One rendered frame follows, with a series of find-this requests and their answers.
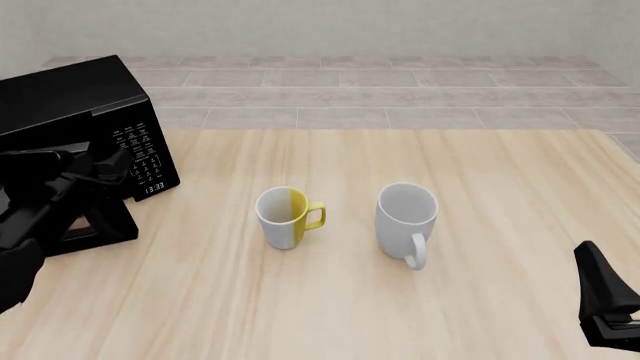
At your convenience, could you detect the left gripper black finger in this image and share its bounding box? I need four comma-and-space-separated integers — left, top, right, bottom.
95, 149, 133, 186

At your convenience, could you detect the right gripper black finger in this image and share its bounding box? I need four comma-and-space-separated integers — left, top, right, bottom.
573, 240, 640, 321

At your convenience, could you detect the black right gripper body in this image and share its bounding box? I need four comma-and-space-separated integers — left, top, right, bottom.
578, 309, 640, 350

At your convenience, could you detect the black microwave door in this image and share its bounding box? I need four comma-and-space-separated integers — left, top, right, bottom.
42, 194, 140, 260

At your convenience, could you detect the black microwave oven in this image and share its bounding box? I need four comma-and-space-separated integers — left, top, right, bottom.
0, 54, 181, 204

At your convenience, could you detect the white and yellow mug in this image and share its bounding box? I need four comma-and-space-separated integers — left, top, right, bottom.
254, 184, 328, 252

